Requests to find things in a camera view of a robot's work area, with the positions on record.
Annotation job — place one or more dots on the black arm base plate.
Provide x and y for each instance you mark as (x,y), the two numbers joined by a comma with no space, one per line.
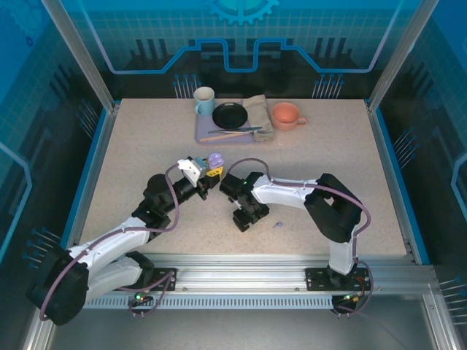
(157,273)
(317,279)

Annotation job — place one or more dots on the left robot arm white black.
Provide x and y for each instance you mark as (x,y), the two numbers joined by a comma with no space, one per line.
(109,244)

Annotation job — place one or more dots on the aluminium mounting rail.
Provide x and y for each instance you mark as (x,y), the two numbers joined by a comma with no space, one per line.
(241,271)

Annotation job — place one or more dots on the light wooden chopstick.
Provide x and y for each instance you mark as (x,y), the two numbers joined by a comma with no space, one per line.
(213,138)

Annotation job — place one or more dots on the metal knife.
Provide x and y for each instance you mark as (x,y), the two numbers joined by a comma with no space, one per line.
(233,130)

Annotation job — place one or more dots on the black plate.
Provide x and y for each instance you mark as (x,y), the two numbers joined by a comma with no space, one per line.
(230,116)

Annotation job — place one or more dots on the beige folded cloth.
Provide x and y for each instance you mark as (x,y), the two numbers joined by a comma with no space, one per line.
(259,113)

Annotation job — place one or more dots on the lavender tray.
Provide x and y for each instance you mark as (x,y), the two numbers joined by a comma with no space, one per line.
(204,125)

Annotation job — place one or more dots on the grey metal shelf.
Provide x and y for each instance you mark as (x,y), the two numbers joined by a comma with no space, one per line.
(237,331)

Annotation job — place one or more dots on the purple earbud charging case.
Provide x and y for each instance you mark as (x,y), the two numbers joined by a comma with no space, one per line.
(215,159)

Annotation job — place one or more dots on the light blue mug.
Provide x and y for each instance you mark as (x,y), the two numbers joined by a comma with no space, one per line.
(204,105)

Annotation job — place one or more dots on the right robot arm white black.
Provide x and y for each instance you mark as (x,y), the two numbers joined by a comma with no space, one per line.
(335,218)

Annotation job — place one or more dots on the salmon ceramic cup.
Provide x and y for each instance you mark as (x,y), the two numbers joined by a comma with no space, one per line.
(284,114)

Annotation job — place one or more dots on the aluminium table side rail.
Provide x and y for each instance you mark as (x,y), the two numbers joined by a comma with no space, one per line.
(394,182)
(92,178)

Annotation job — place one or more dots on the pale lavender chopstick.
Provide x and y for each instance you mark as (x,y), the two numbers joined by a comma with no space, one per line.
(244,133)

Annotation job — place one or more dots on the aluminium frame post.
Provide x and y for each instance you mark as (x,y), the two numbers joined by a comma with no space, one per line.
(82,54)
(399,54)

